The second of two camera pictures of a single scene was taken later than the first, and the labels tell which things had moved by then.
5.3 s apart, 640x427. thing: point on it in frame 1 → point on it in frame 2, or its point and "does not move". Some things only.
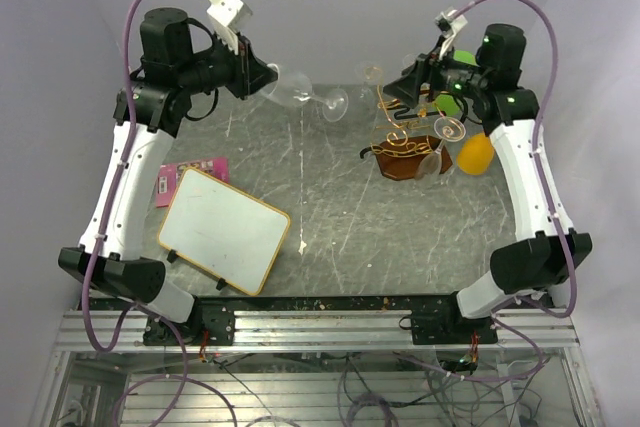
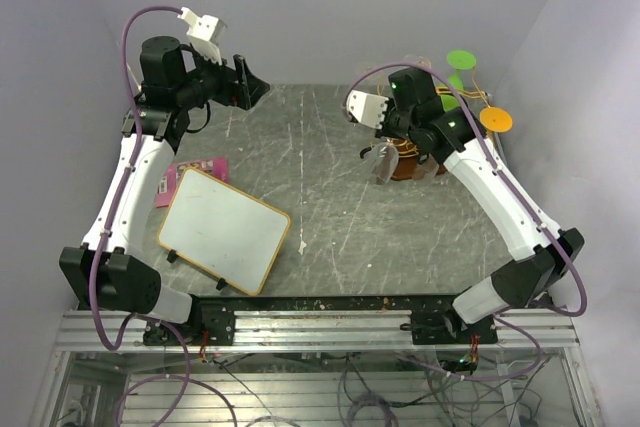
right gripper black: x=406 y=88 → x=385 y=130
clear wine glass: x=293 y=89 → x=384 y=162
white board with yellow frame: x=223 y=231 does not move
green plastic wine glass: x=445 y=102 does not move
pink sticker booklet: x=168 y=176 does not move
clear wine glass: x=408 y=60 does not move
